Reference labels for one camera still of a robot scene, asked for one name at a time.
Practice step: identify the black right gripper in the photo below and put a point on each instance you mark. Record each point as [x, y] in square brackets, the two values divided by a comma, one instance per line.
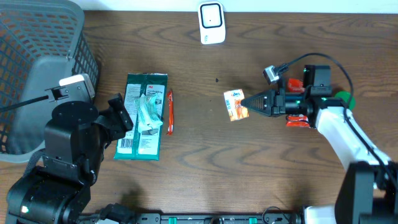
[275, 102]

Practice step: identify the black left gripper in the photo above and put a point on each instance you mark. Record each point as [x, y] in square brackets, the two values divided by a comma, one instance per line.
[116, 121]

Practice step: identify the orange Kleenex tissue pack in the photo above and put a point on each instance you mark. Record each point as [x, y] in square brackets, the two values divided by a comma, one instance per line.
[233, 100]

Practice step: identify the red snack packet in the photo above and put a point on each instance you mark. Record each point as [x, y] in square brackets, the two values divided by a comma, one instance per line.
[296, 86]

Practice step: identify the mint green wipe packet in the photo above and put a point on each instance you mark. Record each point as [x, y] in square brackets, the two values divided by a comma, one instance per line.
[148, 117]

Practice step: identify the green 3M glove package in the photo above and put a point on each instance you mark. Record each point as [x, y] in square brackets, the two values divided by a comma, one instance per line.
[143, 146]

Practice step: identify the red coffee stick sachet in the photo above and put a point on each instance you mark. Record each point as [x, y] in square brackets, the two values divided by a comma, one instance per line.
[171, 112]

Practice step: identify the green-lid white jar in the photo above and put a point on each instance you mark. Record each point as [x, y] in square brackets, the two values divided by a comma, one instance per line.
[347, 98]

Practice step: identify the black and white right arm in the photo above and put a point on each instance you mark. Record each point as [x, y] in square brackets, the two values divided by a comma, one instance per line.
[369, 190]

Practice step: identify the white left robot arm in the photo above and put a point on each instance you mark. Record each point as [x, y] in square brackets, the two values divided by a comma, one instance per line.
[55, 187]

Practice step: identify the grey plastic mesh basket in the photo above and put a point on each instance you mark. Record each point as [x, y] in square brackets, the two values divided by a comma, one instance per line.
[42, 42]

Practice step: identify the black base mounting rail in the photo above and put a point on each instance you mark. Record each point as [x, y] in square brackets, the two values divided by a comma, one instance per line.
[276, 218]

